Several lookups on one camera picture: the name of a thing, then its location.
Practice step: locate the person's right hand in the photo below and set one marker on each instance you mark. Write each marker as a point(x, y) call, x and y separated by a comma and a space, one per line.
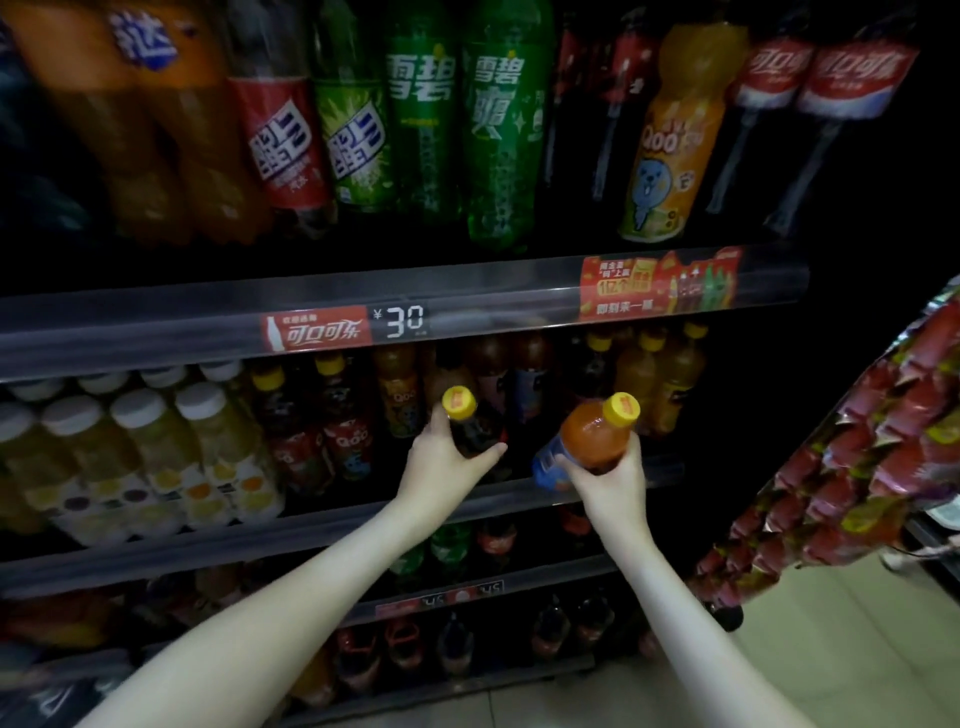
point(611, 502)

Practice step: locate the person's left hand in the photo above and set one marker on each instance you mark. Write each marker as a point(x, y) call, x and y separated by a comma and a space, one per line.
point(442, 476)

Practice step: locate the orange drink blue label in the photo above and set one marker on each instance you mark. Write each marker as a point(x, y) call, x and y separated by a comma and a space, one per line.
point(592, 439)

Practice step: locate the red cartoon label bottle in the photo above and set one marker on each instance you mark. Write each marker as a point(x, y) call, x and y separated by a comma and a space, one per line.
point(459, 403)

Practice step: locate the row of large cola bottles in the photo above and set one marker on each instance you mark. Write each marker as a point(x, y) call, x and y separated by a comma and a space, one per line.
point(405, 645)

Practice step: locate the row of tea juice bottles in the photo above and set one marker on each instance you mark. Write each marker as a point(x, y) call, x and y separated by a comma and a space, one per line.
point(150, 450)

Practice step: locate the person's right forearm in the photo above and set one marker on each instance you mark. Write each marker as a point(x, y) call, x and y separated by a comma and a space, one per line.
point(690, 637)

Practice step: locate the person's left forearm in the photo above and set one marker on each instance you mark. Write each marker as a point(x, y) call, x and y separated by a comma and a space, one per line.
point(247, 637)

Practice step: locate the red white shelf label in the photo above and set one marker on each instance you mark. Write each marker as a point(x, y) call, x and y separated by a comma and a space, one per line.
point(322, 330)

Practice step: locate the hanging strips of red packets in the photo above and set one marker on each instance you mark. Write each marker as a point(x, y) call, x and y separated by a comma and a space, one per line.
point(862, 450)

